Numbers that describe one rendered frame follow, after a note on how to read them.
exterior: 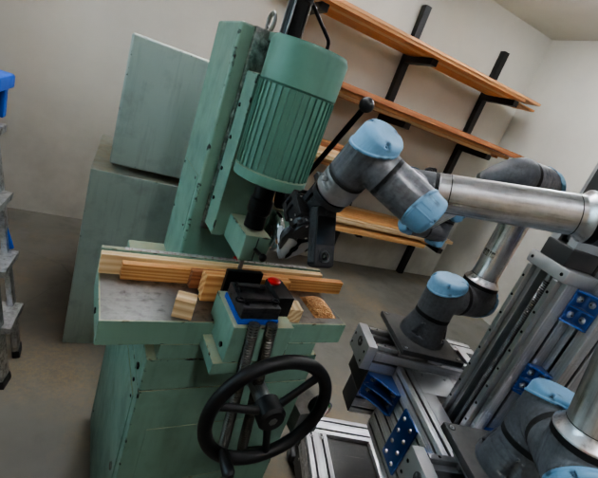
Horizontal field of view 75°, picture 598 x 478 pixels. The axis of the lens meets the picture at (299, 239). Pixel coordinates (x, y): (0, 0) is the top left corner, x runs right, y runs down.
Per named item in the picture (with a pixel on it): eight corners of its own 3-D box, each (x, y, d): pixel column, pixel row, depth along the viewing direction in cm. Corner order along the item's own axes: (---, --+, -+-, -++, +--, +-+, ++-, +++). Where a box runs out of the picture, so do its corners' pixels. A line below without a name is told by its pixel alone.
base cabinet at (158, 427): (85, 586, 108) (135, 394, 85) (88, 417, 154) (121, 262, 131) (235, 542, 131) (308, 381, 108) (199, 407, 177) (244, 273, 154)
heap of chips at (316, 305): (314, 318, 103) (317, 312, 102) (299, 296, 110) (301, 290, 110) (336, 319, 106) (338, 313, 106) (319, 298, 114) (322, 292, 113)
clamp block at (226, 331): (219, 363, 79) (232, 327, 76) (205, 322, 90) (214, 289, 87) (283, 360, 87) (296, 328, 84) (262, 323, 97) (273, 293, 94)
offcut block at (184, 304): (194, 311, 87) (198, 294, 86) (190, 321, 84) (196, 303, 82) (174, 306, 86) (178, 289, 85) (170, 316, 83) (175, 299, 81)
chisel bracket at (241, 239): (235, 266, 95) (246, 234, 93) (221, 240, 106) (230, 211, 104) (263, 268, 99) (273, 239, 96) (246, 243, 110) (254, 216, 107)
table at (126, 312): (90, 381, 68) (96, 355, 66) (92, 286, 93) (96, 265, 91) (357, 367, 99) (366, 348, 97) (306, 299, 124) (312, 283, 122)
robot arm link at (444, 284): (409, 299, 132) (427, 265, 127) (438, 303, 138) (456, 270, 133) (431, 321, 122) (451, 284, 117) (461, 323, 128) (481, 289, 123)
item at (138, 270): (120, 279, 89) (122, 264, 87) (119, 274, 90) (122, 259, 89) (338, 294, 121) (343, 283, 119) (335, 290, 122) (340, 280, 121)
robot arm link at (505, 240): (436, 302, 137) (514, 154, 119) (465, 305, 144) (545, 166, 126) (458, 322, 127) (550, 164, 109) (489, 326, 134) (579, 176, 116)
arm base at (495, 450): (514, 445, 96) (535, 415, 93) (559, 507, 82) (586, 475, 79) (462, 435, 93) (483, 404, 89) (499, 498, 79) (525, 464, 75)
